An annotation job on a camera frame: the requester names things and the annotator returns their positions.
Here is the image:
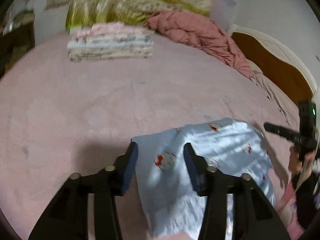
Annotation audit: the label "brown white bed headboard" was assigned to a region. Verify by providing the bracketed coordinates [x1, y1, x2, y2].
[231, 24, 319, 105]

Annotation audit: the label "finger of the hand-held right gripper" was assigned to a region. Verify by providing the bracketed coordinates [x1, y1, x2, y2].
[264, 122, 302, 143]

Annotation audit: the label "tree print curtain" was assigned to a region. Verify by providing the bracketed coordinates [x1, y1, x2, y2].
[65, 0, 220, 28]

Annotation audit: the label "person's dark clothing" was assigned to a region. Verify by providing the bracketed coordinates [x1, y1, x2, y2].
[292, 165, 320, 230]

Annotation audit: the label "cream folded garment blue print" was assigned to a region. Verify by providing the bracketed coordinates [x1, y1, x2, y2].
[69, 34, 153, 44]

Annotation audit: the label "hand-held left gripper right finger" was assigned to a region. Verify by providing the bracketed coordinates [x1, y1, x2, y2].
[183, 142, 292, 240]

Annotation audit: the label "person's right hand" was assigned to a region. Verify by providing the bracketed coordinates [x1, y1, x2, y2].
[288, 146, 313, 175]

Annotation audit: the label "brown wooden desk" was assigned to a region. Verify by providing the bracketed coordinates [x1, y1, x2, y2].
[0, 10, 35, 78]

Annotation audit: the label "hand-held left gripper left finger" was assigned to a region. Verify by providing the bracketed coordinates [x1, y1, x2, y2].
[28, 141, 138, 240]

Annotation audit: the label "pink quilted blanket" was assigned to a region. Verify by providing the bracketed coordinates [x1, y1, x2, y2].
[145, 10, 255, 78]

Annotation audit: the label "person's pink clothing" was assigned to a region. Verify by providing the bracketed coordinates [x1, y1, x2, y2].
[275, 180, 308, 240]

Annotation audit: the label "light blue printed pants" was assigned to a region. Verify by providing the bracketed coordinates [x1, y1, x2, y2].
[131, 117, 277, 240]

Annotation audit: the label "light blue folded garment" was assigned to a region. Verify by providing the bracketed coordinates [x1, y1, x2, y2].
[67, 40, 153, 51]

